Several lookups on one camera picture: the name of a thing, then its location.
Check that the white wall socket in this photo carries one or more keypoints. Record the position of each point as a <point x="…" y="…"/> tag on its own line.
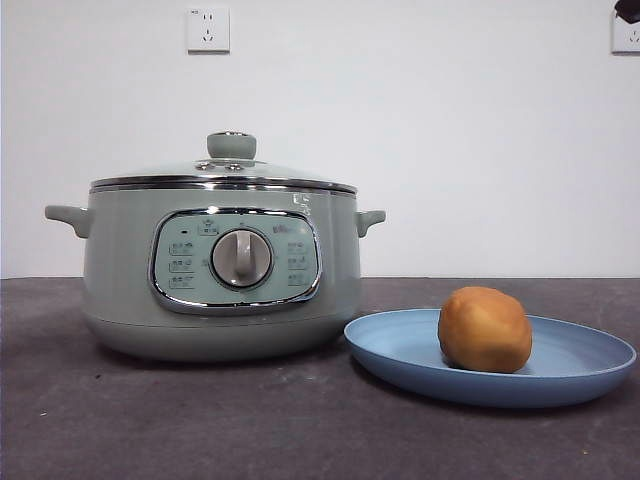
<point x="630" y="40"/>
<point x="209" y="30"/>

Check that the pale green electric steamer pot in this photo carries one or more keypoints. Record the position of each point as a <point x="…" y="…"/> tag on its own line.
<point x="120" y="250"/>

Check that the blue round plate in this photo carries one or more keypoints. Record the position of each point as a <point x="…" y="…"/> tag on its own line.
<point x="390" y="345"/>

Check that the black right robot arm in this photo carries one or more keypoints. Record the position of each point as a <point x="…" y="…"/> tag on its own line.
<point x="630" y="11"/>

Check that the brown potato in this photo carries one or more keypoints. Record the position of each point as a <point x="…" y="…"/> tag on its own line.
<point x="485" y="330"/>

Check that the glass lid with green knob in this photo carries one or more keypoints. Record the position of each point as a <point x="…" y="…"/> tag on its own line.
<point x="231" y="146"/>

